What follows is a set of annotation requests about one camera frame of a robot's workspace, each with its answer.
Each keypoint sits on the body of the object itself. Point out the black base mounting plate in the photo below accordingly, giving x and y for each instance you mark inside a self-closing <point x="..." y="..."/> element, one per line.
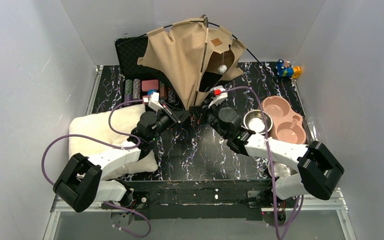
<point x="206" y="199"/>

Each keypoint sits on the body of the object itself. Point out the colourful toy block car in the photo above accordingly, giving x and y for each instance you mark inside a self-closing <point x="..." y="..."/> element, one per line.
<point x="286" y="69"/>

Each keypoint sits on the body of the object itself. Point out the clear plastic water bottle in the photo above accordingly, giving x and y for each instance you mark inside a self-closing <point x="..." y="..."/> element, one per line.
<point x="311" y="129"/>

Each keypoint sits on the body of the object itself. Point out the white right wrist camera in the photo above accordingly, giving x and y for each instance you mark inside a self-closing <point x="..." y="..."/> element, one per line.
<point x="218" y="94"/>

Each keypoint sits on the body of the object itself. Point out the white fluffy cushion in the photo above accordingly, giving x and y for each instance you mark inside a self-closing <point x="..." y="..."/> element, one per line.
<point x="96" y="126"/>

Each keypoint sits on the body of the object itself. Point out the tan fabric pet tent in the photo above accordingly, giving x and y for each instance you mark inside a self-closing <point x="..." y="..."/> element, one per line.
<point x="178" y="54"/>

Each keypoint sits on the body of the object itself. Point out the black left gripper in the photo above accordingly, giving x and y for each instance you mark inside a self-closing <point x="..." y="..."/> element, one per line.
<point x="173" y="116"/>

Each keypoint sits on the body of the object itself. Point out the pink double pet bowl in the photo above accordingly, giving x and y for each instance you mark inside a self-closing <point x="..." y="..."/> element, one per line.
<point x="287" y="124"/>

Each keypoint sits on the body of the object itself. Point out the black poker chip case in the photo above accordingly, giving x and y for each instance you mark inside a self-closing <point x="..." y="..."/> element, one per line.
<point x="128" y="50"/>

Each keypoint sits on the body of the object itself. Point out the steel bowl near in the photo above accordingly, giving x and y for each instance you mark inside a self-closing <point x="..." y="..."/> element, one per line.
<point x="280" y="170"/>

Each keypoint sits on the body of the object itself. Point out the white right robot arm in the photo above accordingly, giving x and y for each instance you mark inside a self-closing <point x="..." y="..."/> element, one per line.
<point x="317" y="170"/>

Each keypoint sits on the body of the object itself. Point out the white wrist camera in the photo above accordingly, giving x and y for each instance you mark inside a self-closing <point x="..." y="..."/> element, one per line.
<point x="218" y="94"/>
<point x="152" y="101"/>

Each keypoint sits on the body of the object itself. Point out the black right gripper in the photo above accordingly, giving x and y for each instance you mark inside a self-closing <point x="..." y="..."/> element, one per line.
<point x="206" y="115"/>

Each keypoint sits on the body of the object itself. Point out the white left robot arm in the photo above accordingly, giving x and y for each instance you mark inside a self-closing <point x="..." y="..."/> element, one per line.
<point x="85" y="179"/>

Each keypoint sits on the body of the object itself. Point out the white pompom toy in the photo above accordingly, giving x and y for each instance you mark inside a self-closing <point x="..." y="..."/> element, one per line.
<point x="223" y="67"/>

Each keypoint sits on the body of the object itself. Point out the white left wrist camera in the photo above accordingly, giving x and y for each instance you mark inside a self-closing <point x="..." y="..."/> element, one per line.
<point x="152" y="101"/>

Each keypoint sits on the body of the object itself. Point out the steel bowl far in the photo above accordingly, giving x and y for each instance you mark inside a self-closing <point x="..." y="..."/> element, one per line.
<point x="253" y="120"/>

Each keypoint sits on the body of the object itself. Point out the steel bowl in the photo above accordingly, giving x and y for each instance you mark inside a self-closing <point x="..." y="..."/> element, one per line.
<point x="280" y="170"/>
<point x="253" y="120"/>

